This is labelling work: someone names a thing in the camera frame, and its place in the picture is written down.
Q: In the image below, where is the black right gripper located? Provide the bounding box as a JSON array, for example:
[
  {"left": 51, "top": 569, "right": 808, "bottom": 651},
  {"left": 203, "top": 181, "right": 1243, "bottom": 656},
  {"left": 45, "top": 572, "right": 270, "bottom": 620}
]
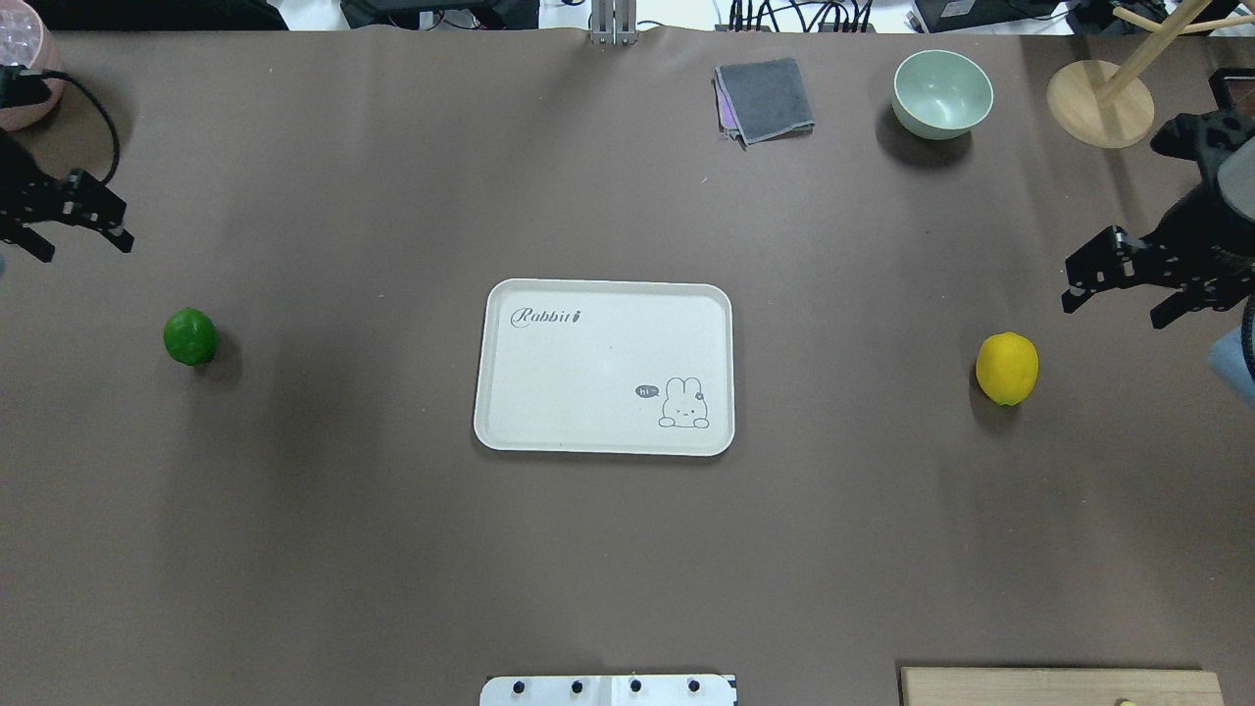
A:
[{"left": 1060, "top": 187, "right": 1252, "bottom": 329}]

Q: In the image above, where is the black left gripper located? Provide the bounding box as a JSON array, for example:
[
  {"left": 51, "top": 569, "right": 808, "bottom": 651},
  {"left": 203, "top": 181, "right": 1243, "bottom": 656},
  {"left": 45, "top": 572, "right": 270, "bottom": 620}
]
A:
[{"left": 1, "top": 132, "right": 134, "bottom": 263}]

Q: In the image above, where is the yellow lemon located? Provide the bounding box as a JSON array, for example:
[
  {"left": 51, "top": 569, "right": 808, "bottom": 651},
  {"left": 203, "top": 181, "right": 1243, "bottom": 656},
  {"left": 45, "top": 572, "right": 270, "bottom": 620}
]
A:
[{"left": 976, "top": 331, "right": 1040, "bottom": 408}]

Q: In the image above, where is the green lime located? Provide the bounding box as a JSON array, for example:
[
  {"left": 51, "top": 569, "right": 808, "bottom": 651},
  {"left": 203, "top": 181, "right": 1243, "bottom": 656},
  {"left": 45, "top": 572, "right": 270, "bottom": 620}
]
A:
[{"left": 163, "top": 307, "right": 220, "bottom": 367}]

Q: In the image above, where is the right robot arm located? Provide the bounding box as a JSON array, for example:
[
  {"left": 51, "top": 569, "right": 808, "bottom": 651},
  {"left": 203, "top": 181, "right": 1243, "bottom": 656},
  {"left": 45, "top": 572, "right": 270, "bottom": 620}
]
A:
[{"left": 1060, "top": 140, "right": 1252, "bottom": 405}]

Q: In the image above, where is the white rabbit tray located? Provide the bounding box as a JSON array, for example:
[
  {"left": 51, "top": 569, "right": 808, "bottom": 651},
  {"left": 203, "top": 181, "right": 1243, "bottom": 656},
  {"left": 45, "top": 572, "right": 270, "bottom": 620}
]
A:
[{"left": 474, "top": 278, "right": 735, "bottom": 456}]

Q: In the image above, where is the wooden mug tree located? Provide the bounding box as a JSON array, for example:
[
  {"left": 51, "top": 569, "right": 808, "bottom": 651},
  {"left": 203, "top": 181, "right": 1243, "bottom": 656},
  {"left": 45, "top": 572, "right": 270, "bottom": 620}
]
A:
[{"left": 1047, "top": 1, "right": 1254, "bottom": 149}]

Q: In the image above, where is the pink bowl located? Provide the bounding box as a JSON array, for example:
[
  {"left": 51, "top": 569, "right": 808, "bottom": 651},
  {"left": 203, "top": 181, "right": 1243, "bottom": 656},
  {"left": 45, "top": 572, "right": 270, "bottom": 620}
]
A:
[{"left": 1, "top": 1, "right": 67, "bottom": 132}]

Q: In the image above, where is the green bowl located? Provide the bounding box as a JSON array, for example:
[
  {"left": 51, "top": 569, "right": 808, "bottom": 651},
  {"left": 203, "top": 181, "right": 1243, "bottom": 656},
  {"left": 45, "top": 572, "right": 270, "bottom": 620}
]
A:
[{"left": 891, "top": 49, "right": 994, "bottom": 140}]

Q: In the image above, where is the grey folded cloth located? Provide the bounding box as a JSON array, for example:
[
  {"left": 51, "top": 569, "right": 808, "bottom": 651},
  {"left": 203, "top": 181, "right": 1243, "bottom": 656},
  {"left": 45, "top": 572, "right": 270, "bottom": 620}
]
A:
[{"left": 713, "top": 58, "right": 816, "bottom": 145}]

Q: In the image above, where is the wooden cutting board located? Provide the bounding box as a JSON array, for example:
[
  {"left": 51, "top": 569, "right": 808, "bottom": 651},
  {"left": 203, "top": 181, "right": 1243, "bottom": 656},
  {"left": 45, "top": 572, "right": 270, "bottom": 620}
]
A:
[{"left": 900, "top": 667, "right": 1225, "bottom": 705}]

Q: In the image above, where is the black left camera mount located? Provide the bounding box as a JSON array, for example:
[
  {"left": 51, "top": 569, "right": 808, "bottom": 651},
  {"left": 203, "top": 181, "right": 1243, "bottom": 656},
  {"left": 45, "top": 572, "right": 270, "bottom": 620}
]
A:
[{"left": 0, "top": 66, "right": 51, "bottom": 109}]

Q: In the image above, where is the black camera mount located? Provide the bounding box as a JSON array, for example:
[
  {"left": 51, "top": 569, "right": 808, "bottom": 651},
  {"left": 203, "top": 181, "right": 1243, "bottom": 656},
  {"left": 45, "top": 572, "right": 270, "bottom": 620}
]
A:
[
  {"left": 1150, "top": 66, "right": 1254, "bottom": 171},
  {"left": 0, "top": 66, "right": 51, "bottom": 109}
]

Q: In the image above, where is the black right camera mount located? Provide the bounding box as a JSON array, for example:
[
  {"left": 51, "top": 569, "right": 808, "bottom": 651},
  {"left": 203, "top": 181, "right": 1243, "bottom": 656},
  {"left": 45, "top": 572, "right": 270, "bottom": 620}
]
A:
[{"left": 1150, "top": 66, "right": 1254, "bottom": 171}]

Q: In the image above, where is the aluminium frame post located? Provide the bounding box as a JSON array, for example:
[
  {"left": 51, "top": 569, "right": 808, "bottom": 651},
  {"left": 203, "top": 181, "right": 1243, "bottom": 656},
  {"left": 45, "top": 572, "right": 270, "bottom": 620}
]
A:
[{"left": 589, "top": 0, "right": 639, "bottom": 46}]

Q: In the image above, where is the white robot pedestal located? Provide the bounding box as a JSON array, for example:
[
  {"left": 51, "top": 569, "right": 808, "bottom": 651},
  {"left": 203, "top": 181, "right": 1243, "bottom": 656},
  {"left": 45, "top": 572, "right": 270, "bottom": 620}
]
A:
[{"left": 478, "top": 673, "right": 739, "bottom": 705}]

